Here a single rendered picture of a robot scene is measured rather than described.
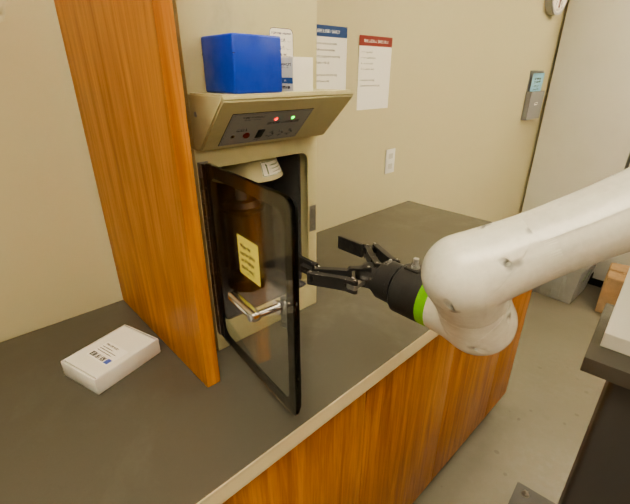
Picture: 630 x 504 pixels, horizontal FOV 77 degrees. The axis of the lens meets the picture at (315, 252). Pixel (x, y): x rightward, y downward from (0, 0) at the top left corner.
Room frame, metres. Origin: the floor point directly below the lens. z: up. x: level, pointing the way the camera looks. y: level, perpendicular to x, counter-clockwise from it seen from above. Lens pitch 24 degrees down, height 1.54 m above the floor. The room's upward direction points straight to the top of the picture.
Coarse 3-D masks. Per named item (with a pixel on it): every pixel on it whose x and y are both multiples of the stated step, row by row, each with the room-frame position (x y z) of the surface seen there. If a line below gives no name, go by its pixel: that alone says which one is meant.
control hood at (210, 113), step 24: (192, 96) 0.74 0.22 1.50; (216, 96) 0.69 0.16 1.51; (240, 96) 0.70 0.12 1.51; (264, 96) 0.73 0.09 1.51; (288, 96) 0.77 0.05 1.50; (312, 96) 0.81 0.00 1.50; (336, 96) 0.86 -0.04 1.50; (192, 120) 0.75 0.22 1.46; (216, 120) 0.70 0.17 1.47; (312, 120) 0.88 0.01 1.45; (216, 144) 0.75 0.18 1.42; (240, 144) 0.80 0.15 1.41
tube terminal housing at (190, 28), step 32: (192, 0) 0.78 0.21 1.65; (224, 0) 0.82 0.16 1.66; (256, 0) 0.87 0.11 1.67; (288, 0) 0.92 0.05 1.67; (192, 32) 0.77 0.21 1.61; (224, 32) 0.82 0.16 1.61; (256, 32) 0.87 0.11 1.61; (192, 64) 0.77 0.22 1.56; (192, 160) 0.77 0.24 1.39; (224, 160) 0.80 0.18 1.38; (256, 160) 0.86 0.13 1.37
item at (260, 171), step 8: (264, 160) 0.91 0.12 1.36; (272, 160) 0.93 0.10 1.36; (224, 168) 0.89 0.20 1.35; (232, 168) 0.88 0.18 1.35; (240, 168) 0.88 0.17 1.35; (248, 168) 0.88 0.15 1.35; (256, 168) 0.89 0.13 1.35; (264, 168) 0.90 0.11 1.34; (272, 168) 0.91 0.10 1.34; (280, 168) 0.95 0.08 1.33; (248, 176) 0.87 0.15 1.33; (256, 176) 0.88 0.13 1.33; (264, 176) 0.89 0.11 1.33; (272, 176) 0.90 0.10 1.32; (280, 176) 0.93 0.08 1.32
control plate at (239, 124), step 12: (312, 108) 0.84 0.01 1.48; (240, 120) 0.74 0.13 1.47; (252, 120) 0.76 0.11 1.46; (264, 120) 0.78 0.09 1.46; (276, 120) 0.80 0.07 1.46; (288, 120) 0.82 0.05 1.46; (300, 120) 0.85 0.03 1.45; (228, 132) 0.74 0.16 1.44; (240, 132) 0.76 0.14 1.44; (252, 132) 0.79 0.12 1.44; (264, 132) 0.81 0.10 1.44; (276, 132) 0.83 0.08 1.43; (288, 132) 0.86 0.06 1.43; (228, 144) 0.77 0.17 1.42
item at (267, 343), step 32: (224, 192) 0.67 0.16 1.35; (256, 192) 0.58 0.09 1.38; (224, 224) 0.69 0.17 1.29; (256, 224) 0.58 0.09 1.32; (288, 224) 0.51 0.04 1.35; (224, 256) 0.70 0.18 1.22; (288, 256) 0.51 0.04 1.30; (224, 288) 0.71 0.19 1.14; (256, 288) 0.60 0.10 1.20; (288, 288) 0.51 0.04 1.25; (224, 320) 0.73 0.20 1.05; (288, 320) 0.52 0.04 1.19; (256, 352) 0.61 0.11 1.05; (288, 352) 0.52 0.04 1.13; (288, 384) 0.52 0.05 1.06
